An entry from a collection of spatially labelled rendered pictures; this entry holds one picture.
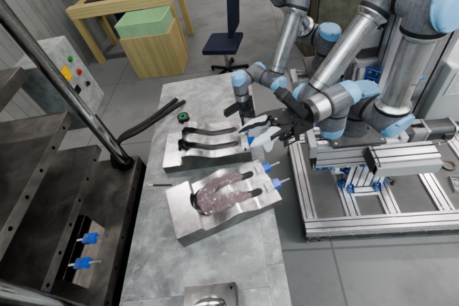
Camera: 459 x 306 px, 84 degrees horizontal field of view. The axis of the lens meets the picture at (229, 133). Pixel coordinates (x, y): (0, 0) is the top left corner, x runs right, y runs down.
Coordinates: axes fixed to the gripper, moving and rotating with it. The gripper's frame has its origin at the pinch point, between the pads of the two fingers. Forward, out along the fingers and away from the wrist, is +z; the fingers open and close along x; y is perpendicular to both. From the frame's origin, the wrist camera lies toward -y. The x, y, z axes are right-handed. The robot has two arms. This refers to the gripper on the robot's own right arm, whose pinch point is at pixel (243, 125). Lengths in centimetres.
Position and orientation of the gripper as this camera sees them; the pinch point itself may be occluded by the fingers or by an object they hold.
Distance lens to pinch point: 146.6
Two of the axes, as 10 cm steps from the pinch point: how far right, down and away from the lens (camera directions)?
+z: 1.7, 6.6, 7.3
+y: 9.8, -1.5, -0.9
